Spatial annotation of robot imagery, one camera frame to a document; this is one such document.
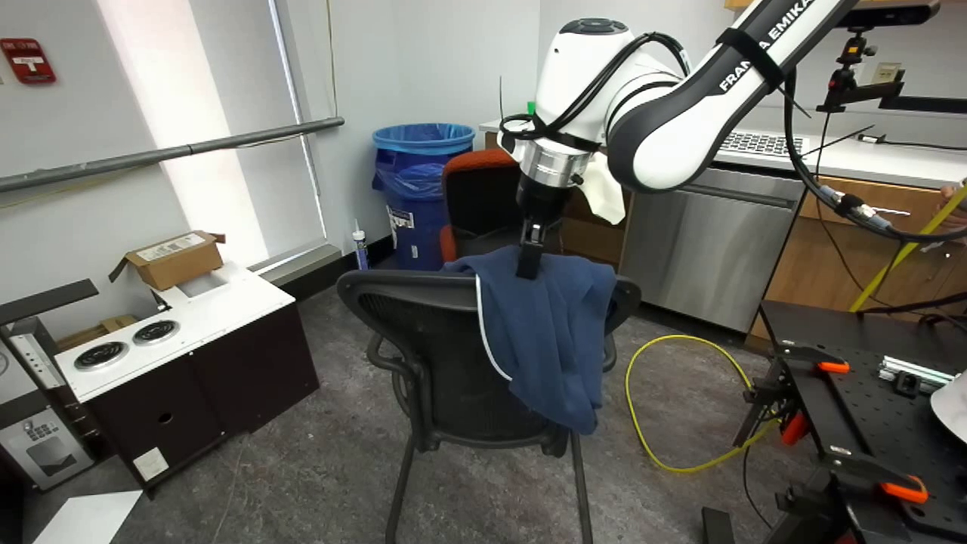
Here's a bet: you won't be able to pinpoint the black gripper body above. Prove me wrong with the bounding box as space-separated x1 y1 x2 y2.
513 176 575 250

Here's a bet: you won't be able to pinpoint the blue hoodie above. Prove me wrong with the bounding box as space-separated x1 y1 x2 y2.
442 241 620 439

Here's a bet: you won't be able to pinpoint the orange and black office chair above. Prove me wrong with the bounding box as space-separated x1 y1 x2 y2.
436 148 533 267

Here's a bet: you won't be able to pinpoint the black mesh chair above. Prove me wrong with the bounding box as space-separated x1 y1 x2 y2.
333 267 645 544

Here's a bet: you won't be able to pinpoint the blue trash bin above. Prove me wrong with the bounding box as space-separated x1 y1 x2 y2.
369 120 476 272

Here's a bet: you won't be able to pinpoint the stainless steel dishwasher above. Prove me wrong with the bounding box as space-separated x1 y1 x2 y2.
615 164 810 335

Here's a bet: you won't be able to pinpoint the white grid drying mat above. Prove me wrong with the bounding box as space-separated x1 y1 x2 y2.
719 128 810 164

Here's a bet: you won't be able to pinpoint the black floor block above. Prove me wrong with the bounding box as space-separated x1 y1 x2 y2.
700 506 738 544

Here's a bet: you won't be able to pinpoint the white countertop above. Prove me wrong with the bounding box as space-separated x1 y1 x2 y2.
707 123 967 192

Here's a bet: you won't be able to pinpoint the wooden base cabinets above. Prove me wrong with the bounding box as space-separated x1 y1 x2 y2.
548 176 967 341

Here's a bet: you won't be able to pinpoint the brown cardboard box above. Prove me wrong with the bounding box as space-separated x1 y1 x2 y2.
105 231 230 292

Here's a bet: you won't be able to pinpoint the black perforated table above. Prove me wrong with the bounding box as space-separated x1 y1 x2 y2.
759 301 967 544

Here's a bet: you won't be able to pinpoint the silver metal block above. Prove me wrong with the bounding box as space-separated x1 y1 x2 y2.
873 354 957 400

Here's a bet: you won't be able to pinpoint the grey toy oven black top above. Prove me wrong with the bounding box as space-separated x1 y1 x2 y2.
0 278 103 497

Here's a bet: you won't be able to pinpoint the white paper sheet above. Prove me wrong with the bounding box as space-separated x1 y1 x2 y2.
29 486 145 544

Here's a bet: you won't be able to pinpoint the white wrist camera mount plate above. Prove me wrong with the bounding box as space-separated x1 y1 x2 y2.
576 148 627 227

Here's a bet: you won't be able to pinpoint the yellow hose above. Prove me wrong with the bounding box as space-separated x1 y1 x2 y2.
620 332 782 477

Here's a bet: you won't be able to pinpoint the orange handled black clamp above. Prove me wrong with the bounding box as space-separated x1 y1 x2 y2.
829 452 934 512
776 408 814 452
781 345 854 384

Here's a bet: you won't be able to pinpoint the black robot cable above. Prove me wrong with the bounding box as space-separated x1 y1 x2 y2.
781 63 967 247

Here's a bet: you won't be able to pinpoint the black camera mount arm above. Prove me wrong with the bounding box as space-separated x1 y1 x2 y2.
814 29 967 115

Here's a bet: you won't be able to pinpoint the yellow diagonal strap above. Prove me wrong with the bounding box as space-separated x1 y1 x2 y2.
845 184 967 315

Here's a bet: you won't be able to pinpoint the grey wall rail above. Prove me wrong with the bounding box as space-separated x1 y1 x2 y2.
0 115 348 193

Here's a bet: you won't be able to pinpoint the black stereo camera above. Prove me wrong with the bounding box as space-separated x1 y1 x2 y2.
833 0 947 30

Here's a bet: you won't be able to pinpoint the red wall sign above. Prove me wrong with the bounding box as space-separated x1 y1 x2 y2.
0 37 61 87

